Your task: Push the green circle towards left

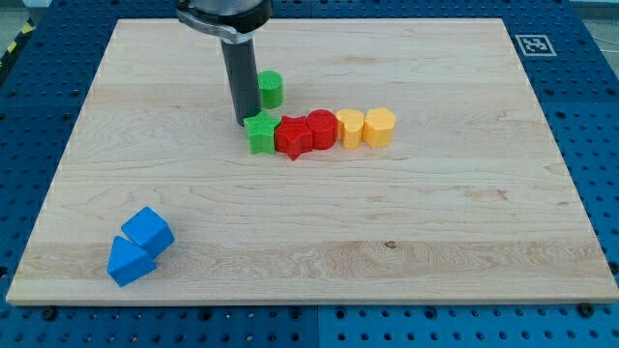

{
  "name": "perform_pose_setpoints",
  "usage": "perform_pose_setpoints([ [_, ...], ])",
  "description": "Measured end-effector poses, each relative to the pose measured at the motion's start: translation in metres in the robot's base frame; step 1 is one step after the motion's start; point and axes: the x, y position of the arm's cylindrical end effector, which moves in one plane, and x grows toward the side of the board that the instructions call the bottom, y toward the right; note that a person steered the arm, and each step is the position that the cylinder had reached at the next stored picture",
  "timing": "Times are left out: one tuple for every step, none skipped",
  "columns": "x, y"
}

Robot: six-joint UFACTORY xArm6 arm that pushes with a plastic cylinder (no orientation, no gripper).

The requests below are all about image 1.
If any green cylinder block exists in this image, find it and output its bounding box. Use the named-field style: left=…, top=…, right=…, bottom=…
left=257, top=70, right=284, bottom=109

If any red star block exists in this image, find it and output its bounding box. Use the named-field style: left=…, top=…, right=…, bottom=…
left=275, top=116, right=313, bottom=160

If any red cylinder block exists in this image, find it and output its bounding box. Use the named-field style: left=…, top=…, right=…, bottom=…
left=306, top=109, right=339, bottom=150

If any green star block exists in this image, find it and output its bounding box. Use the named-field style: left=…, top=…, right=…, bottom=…
left=244, top=110, right=280, bottom=155

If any yellow hexagon block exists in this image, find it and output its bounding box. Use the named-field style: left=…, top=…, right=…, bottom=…
left=362, top=107, right=397, bottom=148

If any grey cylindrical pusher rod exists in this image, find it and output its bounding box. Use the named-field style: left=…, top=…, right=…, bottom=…
left=221, top=39, right=262, bottom=127

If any wooden board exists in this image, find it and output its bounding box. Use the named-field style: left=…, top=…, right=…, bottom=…
left=7, top=18, right=618, bottom=306

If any blue cube block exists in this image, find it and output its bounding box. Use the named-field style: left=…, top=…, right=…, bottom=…
left=121, top=206, right=175, bottom=258

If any blue triangle block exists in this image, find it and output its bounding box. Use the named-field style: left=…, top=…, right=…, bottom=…
left=106, top=236, right=157, bottom=287

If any white fiducial marker tag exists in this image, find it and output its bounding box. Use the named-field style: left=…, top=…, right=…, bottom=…
left=516, top=34, right=556, bottom=57

